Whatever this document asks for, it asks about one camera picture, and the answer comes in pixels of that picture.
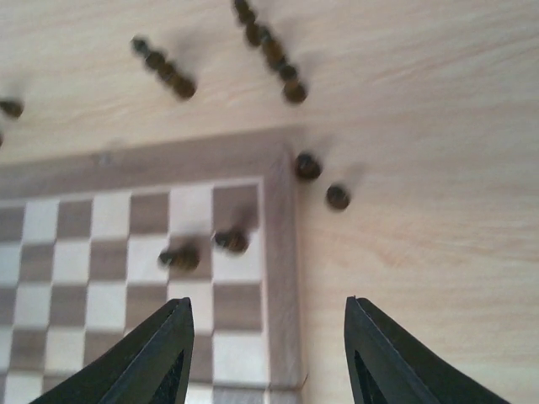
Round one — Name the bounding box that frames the wooden chess board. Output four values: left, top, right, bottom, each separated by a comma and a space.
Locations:
1, 129, 307, 403

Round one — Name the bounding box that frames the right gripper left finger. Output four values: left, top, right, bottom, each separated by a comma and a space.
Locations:
34, 297, 193, 403

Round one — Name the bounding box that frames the dark chess piece tall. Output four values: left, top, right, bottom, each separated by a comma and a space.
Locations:
232, 0, 307, 104

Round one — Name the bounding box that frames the dark chess piece cluster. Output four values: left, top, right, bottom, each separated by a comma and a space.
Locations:
0, 98, 24, 120
131, 36, 196, 100

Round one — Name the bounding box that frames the dark chess piece cluster front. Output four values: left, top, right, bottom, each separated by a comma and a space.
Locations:
131, 36, 196, 100

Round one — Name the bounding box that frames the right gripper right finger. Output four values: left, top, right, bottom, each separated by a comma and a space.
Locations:
344, 296, 506, 404

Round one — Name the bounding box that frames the dark pawn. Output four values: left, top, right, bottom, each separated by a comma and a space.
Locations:
157, 244, 200, 271
325, 183, 351, 210
213, 228, 249, 254
295, 152, 322, 181

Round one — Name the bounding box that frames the dark chess piece cluster back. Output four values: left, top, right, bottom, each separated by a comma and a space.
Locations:
0, 98, 24, 120

